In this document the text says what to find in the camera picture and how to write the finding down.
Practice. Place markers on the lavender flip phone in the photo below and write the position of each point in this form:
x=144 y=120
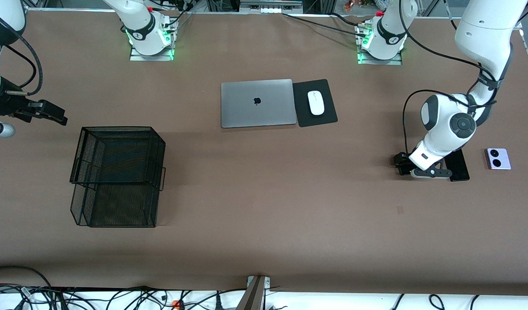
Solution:
x=498 y=159

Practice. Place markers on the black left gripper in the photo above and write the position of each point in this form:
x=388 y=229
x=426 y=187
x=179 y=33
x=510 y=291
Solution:
x=402 y=164

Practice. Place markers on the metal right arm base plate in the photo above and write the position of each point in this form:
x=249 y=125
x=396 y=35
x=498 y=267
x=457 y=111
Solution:
x=137 y=57

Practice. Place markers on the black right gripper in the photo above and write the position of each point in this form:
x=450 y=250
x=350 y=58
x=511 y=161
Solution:
x=7 y=104

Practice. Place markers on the silver closed laptop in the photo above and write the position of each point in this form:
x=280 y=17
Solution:
x=257 y=103

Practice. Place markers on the white power strip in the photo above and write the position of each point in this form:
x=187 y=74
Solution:
x=270 y=6

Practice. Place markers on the white computer mouse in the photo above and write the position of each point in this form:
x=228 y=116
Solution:
x=316 y=103

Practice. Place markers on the long black smartphone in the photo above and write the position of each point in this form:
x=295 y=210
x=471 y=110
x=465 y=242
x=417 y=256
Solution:
x=459 y=165

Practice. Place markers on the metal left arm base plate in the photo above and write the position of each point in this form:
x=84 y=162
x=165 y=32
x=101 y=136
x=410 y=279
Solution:
x=365 y=61

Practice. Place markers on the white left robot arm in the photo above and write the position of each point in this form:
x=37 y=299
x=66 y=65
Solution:
x=444 y=129

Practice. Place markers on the black mesh two-tier tray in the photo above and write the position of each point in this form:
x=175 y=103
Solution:
x=117 y=176

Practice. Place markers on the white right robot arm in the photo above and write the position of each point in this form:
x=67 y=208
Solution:
x=145 y=34

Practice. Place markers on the aluminium frame bracket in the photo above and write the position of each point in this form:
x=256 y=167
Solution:
x=31 y=10

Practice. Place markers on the black mouse pad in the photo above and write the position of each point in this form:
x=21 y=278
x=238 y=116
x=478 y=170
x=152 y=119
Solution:
x=302 y=107

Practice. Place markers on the grey metal camera pole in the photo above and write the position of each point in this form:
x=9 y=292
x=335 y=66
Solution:
x=253 y=295

